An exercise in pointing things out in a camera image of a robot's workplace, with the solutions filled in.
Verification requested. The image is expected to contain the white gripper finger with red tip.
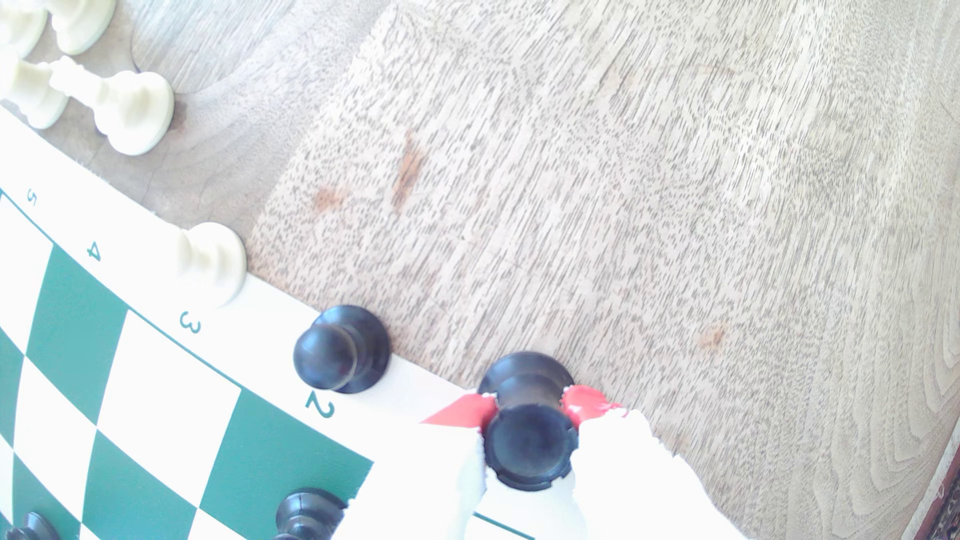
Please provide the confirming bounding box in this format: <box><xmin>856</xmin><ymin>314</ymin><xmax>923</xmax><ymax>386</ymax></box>
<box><xmin>558</xmin><ymin>384</ymin><xmax>744</xmax><ymax>540</ymax></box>
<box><xmin>333</xmin><ymin>393</ymin><xmax>500</xmax><ymax>540</ymax></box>

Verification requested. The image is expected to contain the black rook chess piece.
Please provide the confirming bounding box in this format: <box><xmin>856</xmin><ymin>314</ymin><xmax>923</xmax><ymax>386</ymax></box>
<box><xmin>477</xmin><ymin>350</ymin><xmax>581</xmax><ymax>493</ymax></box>

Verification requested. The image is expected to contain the black pawn chess piece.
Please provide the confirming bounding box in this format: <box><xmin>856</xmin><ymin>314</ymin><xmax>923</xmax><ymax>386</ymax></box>
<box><xmin>273</xmin><ymin>486</ymin><xmax>348</xmax><ymax>540</ymax></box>
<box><xmin>291</xmin><ymin>303</ymin><xmax>393</xmax><ymax>396</ymax></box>

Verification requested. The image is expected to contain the green and white chess mat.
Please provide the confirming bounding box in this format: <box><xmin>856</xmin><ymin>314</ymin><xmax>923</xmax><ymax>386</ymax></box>
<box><xmin>0</xmin><ymin>105</ymin><xmax>541</xmax><ymax>540</ymax></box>

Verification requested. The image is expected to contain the white pawn chess piece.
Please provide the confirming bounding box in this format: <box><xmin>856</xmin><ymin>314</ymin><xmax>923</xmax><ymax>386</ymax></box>
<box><xmin>175</xmin><ymin>220</ymin><xmax>249</xmax><ymax>309</ymax></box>

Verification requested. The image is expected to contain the black knight chess piece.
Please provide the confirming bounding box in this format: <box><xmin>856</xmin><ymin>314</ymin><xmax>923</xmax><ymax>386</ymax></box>
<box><xmin>6</xmin><ymin>511</ymin><xmax>63</xmax><ymax>540</ymax></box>

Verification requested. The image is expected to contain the white bishop chess piece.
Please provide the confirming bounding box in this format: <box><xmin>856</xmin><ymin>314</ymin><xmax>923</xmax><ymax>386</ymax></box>
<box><xmin>46</xmin><ymin>55</ymin><xmax>177</xmax><ymax>158</ymax></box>

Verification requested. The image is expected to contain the dark patterned rug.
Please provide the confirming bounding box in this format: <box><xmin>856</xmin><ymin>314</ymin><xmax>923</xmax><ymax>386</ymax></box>
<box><xmin>903</xmin><ymin>442</ymin><xmax>960</xmax><ymax>540</ymax></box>

